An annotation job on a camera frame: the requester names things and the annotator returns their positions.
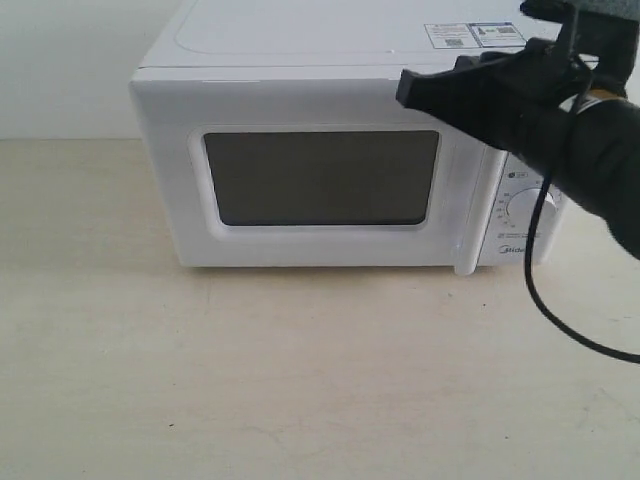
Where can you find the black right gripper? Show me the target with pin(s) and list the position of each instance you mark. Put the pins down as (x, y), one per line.
(571, 123)

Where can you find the white microwave door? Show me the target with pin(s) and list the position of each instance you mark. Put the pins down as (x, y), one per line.
(311, 173)

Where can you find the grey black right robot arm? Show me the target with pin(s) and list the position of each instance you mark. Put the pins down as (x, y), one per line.
(608, 42)

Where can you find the white microwave oven body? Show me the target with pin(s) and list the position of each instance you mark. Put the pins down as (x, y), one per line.
(324, 40)

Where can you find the white blue warning sticker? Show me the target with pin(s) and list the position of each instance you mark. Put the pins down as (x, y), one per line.
(485, 35)

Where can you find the lower white control knob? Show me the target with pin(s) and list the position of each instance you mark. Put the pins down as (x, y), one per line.
(520, 208)

